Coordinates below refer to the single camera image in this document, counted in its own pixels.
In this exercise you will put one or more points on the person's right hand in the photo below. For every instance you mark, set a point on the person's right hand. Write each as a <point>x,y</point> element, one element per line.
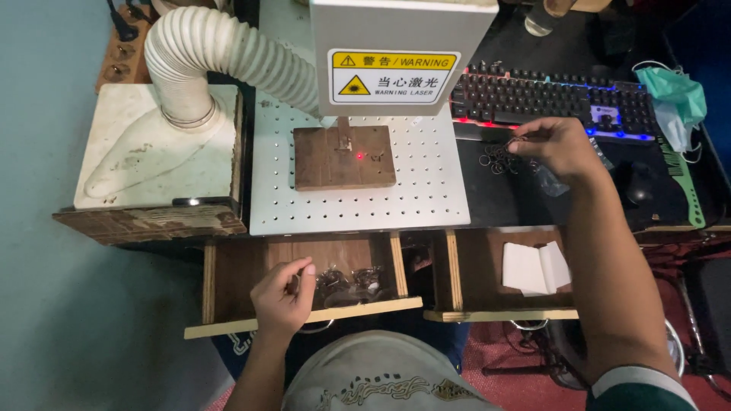
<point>565,148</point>

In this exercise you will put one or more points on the person's left hand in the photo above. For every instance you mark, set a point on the person's left hand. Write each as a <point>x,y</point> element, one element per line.
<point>280,305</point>

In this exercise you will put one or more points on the clear plastic bag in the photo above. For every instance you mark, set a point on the clear plastic bag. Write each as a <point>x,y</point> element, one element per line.
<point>551,185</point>

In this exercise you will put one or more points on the wide wooden drawer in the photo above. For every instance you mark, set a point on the wide wooden drawer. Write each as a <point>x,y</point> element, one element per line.
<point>240,274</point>

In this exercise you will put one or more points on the clear bag of rings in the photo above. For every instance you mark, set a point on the clear bag of rings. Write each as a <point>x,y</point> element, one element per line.
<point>367,282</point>
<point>332,285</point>

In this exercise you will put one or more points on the black backlit keyboard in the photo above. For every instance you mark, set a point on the black backlit keyboard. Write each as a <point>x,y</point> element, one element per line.
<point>531,97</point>

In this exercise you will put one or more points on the person's dark blue trousers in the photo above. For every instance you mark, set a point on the person's dark blue trousers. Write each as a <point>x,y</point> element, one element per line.
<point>228,345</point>

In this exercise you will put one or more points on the pile of metal rings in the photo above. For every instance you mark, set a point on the pile of metal rings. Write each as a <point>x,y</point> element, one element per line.
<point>497,160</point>

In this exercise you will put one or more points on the black computer mouse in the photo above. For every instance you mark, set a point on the black computer mouse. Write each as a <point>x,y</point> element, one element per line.
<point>638,185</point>

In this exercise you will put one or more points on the person's grey printed shirt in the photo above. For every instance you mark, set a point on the person's grey printed shirt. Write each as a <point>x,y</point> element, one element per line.
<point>377,371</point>

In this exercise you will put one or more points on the black green-edged mouse pad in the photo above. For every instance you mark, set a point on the black green-edged mouse pad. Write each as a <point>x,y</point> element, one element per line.
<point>679,177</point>

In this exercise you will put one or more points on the green face mask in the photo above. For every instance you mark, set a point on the green face mask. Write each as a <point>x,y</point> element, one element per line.
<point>677,97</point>

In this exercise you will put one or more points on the white folded paper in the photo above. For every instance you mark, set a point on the white folded paper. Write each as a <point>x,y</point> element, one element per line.
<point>528,268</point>

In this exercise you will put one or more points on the brown glass bottle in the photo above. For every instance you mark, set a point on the brown glass bottle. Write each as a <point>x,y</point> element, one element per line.
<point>545,17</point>

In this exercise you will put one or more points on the perforated metal work plate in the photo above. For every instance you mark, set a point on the perforated metal work plate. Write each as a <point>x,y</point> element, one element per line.
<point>428,194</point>

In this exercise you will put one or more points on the brown wooden block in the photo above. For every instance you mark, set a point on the brown wooden block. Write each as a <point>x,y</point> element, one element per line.
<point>325,165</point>

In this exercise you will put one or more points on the narrow wooden drawer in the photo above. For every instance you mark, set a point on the narrow wooden drawer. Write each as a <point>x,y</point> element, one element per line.
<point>479,268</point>

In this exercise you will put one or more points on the worn wooden base board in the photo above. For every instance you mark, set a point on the worn wooden base board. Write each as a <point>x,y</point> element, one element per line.
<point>148,224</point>

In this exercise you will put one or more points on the small metal jig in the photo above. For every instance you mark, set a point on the small metal jig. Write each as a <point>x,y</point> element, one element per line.
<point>344,140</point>

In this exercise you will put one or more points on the yellow white warning label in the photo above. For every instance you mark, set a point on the yellow white warning label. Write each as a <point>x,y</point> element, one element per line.
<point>394,77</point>

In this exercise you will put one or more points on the grey laser marker head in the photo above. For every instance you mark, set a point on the grey laser marker head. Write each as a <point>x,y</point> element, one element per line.
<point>400,25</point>

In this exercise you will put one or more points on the white extractor hood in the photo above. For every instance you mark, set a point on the white extractor hood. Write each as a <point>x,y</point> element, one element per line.
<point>131,154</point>

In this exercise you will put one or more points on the metal floor fan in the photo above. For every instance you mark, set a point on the metal floor fan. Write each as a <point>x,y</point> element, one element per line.
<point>677,348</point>

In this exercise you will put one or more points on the person's green white sleeve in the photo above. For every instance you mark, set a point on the person's green white sleeve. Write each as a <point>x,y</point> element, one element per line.
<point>639,391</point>

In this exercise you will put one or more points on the wooden power strip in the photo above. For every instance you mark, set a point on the wooden power strip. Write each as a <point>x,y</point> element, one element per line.
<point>123,60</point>

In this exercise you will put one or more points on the black power plug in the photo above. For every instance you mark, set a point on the black power plug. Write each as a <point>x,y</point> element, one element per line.
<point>123,25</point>

